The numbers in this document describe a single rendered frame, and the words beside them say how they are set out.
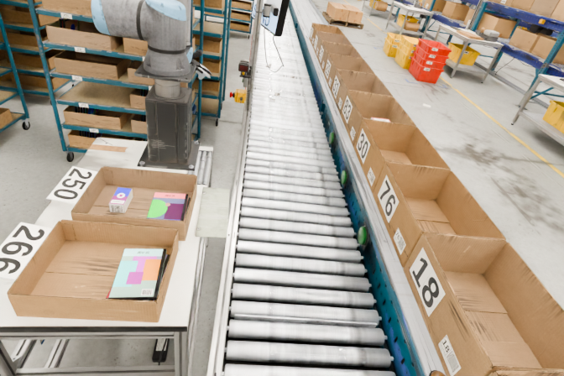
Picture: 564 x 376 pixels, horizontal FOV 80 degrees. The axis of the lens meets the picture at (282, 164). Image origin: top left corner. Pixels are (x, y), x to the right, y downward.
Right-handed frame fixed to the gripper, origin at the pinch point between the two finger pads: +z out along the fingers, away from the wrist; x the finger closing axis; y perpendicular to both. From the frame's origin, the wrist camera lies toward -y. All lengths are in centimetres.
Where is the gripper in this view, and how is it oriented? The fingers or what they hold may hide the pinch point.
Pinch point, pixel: (210, 74)
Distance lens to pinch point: 223.2
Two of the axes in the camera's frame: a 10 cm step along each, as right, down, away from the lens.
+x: 0.5, 5.6, -8.3
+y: -6.3, 6.6, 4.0
